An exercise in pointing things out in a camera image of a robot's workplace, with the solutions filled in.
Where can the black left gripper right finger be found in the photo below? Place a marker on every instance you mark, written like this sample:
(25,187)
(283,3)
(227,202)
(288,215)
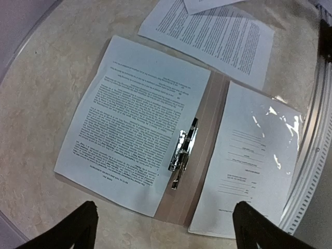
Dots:
(253,230)

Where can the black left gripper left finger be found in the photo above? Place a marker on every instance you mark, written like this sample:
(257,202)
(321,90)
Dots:
(77,230)

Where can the pink paper folder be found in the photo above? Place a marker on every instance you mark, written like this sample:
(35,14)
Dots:
(178,206)

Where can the dense text white sheet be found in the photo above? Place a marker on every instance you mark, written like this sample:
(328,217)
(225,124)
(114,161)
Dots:
(125,129)

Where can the white paper stack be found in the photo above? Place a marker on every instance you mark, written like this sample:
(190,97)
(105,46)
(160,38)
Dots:
(225,38)

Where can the angled printed white sheet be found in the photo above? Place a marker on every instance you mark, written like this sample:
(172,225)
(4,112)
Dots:
(197,6)

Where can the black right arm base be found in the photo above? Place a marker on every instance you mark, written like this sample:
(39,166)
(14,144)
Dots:
(325,43)

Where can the metal folder clip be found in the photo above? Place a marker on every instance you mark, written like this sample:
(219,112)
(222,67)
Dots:
(182,152)

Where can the aluminium front rail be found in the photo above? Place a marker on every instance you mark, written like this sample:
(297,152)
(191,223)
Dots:
(315,146)

